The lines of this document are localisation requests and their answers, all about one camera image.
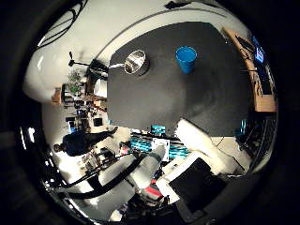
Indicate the blue plastic cup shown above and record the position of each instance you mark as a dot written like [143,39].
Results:
[186,60]

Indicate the teal patterned box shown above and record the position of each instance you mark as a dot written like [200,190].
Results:
[156,145]

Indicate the wooden desk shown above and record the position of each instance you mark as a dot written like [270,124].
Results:
[256,78]

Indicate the person in dark clothes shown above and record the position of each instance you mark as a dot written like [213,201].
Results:
[82,142]

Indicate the laptop with blue screen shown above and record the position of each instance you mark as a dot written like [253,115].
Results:
[258,54]

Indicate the wooden shelf with items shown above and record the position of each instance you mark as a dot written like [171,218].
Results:
[79,97]

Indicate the green potted plant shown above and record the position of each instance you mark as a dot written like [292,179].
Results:
[74,82]

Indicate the black tripod stand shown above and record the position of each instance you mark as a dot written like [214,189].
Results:
[82,63]

